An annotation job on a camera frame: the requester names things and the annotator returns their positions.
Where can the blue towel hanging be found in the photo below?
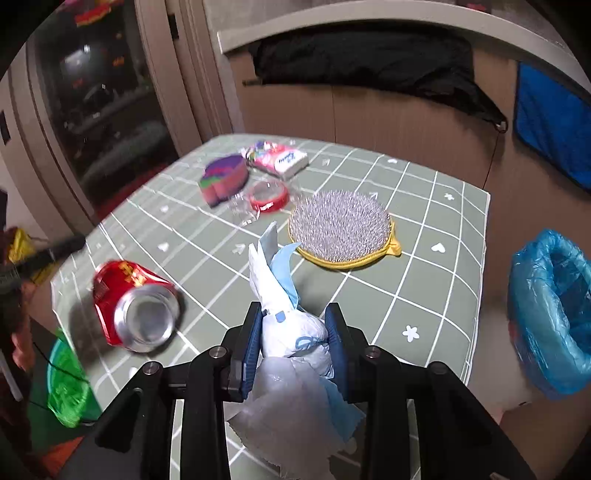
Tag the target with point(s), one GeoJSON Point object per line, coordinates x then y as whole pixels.
{"type": "Point", "coordinates": [554, 122]}

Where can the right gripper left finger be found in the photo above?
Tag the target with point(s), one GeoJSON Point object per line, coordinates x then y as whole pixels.
{"type": "Point", "coordinates": [244, 344]}

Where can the green plastic bag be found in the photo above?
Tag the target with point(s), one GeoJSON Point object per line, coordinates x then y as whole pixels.
{"type": "Point", "coordinates": [67, 386]}

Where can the crushed red soda can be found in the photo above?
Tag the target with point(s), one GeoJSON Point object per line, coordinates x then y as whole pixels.
{"type": "Point", "coordinates": [137, 309]}

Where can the pink tissue pack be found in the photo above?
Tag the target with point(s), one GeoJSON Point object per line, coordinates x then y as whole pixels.
{"type": "Point", "coordinates": [278, 160]}

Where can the white plastic wrapper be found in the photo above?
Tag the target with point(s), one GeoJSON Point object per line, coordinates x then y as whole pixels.
{"type": "Point", "coordinates": [294, 416]}

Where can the black cloth on counter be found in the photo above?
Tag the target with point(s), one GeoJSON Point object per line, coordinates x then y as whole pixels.
{"type": "Point", "coordinates": [434, 64]}

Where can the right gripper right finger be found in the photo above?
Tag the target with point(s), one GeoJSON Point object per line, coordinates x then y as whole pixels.
{"type": "Point", "coordinates": [346, 346]}

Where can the blue trash bag bin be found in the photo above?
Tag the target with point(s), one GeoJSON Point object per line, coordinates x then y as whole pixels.
{"type": "Point", "coordinates": [549, 313]}

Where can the green grid tablecloth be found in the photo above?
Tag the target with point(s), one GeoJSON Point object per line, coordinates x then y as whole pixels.
{"type": "Point", "coordinates": [421, 306]}

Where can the red-lidded clear plastic cup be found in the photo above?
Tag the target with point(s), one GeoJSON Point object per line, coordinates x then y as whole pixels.
{"type": "Point", "coordinates": [262, 198]}

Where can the round yellow scouring pad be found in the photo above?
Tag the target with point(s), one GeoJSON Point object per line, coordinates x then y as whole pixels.
{"type": "Point", "coordinates": [343, 230]}

